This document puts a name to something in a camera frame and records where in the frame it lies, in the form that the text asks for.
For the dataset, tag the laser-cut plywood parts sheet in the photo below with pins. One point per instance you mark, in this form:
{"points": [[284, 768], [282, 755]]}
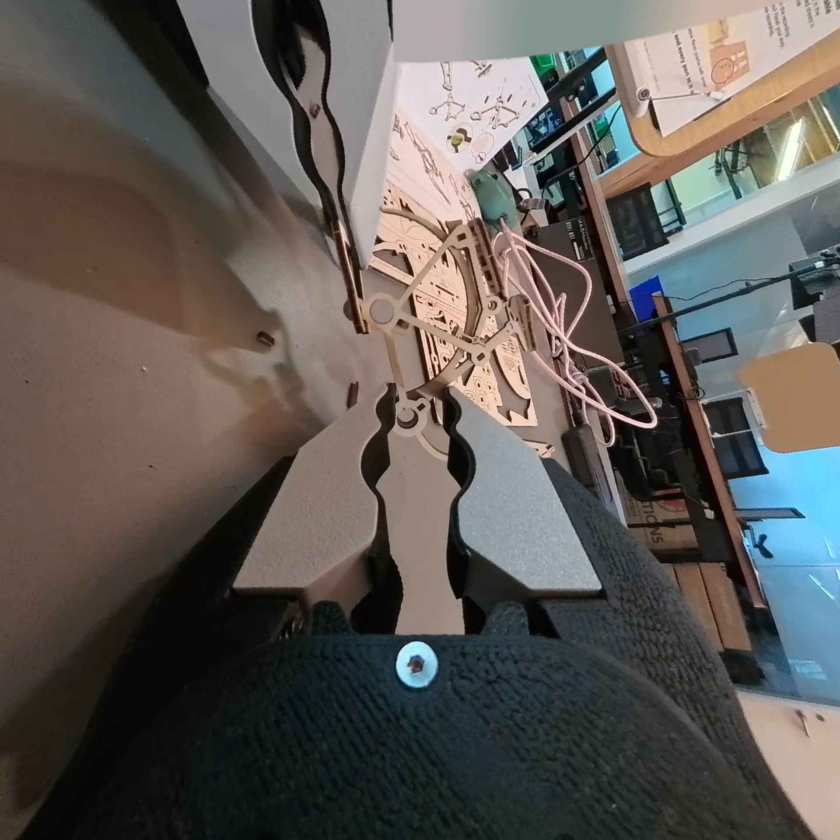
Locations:
{"points": [[420, 170], [505, 374]]}

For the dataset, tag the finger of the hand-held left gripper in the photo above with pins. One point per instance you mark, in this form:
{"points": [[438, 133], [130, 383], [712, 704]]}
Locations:
{"points": [[229, 46], [367, 118]]}

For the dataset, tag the green storage bin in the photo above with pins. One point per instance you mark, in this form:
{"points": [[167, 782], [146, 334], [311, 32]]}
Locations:
{"points": [[543, 67]]}

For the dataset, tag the brown cardboard box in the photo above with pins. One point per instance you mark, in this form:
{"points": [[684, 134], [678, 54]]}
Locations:
{"points": [[663, 518]]}

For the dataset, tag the wooden model frame assembly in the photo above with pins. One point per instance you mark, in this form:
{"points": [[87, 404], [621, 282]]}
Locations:
{"points": [[459, 275]]}

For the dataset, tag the small layered wooden model part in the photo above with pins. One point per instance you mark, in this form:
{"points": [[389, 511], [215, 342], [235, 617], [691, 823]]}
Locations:
{"points": [[351, 282]]}

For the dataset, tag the black flat device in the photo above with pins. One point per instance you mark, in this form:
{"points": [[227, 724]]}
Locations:
{"points": [[584, 308]]}

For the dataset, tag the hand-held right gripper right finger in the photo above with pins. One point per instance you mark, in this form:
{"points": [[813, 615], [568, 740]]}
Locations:
{"points": [[525, 518]]}

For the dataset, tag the blue storage bin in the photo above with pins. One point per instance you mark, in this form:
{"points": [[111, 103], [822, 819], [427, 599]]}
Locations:
{"points": [[646, 296]]}

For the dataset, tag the wooden-framed instruction board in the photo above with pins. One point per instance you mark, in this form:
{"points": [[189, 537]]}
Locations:
{"points": [[722, 72]]}

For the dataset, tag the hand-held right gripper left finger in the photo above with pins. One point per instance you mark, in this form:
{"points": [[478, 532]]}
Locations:
{"points": [[308, 512]]}

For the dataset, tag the white paper instruction sheet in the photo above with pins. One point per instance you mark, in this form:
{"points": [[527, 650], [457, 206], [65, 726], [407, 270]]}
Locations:
{"points": [[472, 98]]}

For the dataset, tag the black power adapter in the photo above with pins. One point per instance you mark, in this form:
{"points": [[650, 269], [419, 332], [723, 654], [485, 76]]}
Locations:
{"points": [[581, 453]]}

